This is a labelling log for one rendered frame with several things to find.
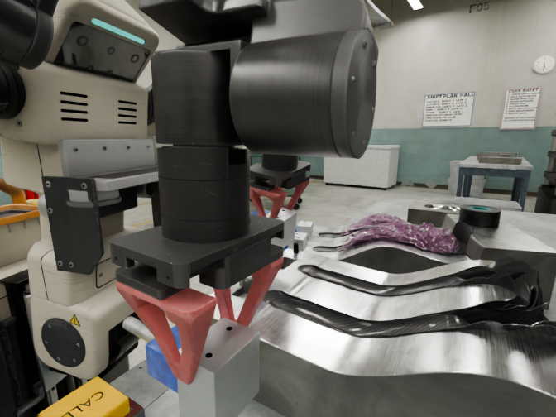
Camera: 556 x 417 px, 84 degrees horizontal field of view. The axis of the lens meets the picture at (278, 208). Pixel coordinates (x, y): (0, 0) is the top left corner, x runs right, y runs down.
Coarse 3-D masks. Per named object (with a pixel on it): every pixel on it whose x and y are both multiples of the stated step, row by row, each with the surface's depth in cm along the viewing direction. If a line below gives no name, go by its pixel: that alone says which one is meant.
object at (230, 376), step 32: (128, 320) 28; (224, 320) 25; (160, 352) 23; (224, 352) 21; (256, 352) 23; (192, 384) 21; (224, 384) 20; (256, 384) 24; (192, 416) 22; (224, 416) 21
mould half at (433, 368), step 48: (288, 288) 45; (336, 288) 46; (480, 288) 36; (288, 336) 35; (336, 336) 36; (432, 336) 30; (480, 336) 28; (288, 384) 34; (336, 384) 30; (384, 384) 28; (432, 384) 25; (480, 384) 23; (528, 384) 22
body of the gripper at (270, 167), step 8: (264, 160) 47; (272, 160) 46; (280, 160) 46; (288, 160) 46; (296, 160) 47; (256, 168) 47; (264, 168) 47; (272, 168) 47; (280, 168) 46; (288, 168) 47; (296, 168) 48; (304, 168) 50; (264, 176) 45; (272, 176) 44; (280, 176) 44; (288, 176) 46; (272, 184) 45; (280, 184) 44
